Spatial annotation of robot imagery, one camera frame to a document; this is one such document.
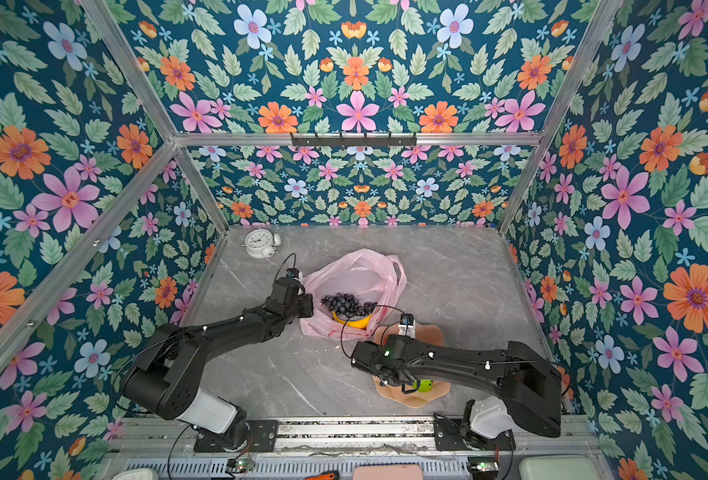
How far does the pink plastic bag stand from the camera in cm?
89

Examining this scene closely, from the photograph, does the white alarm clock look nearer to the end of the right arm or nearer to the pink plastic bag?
the pink plastic bag

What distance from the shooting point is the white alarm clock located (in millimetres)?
1101

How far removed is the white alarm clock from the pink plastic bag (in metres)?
0.28

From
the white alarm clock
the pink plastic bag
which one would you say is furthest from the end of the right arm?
the white alarm clock
